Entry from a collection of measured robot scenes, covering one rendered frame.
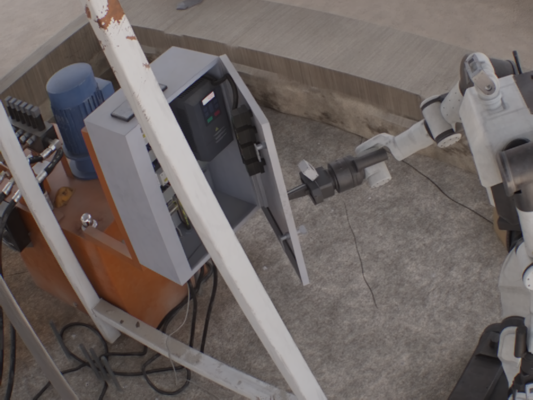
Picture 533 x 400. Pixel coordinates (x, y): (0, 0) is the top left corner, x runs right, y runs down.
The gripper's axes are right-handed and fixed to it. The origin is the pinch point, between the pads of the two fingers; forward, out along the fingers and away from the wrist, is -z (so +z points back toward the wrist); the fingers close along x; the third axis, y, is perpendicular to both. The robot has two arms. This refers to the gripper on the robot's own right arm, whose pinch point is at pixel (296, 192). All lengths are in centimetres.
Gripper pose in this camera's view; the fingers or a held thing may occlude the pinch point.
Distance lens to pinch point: 244.5
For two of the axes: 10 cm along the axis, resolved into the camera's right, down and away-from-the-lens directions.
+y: 1.9, 7.4, 6.4
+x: 3.3, 5.7, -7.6
